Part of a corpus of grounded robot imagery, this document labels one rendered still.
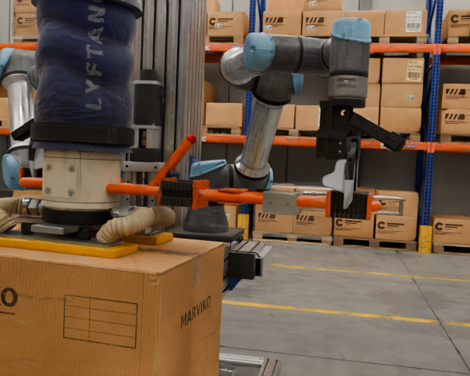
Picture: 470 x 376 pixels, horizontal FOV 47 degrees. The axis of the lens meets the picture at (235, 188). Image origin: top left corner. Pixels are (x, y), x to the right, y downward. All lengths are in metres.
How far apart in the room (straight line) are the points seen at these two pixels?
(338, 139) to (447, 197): 8.77
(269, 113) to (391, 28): 7.03
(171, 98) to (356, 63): 1.02
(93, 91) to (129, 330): 0.49
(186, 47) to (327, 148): 1.02
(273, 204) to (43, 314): 0.49
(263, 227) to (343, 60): 7.40
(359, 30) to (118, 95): 0.52
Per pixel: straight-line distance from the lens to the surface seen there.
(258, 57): 1.12
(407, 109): 8.42
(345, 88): 1.06
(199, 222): 1.73
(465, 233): 8.59
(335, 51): 1.08
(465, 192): 9.85
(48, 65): 1.24
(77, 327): 1.08
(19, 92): 2.04
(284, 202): 1.08
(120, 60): 1.22
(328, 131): 1.06
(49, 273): 1.09
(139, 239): 1.27
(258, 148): 1.67
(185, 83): 1.96
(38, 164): 1.61
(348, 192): 1.04
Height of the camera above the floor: 1.29
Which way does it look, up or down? 3 degrees down
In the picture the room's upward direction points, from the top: 2 degrees clockwise
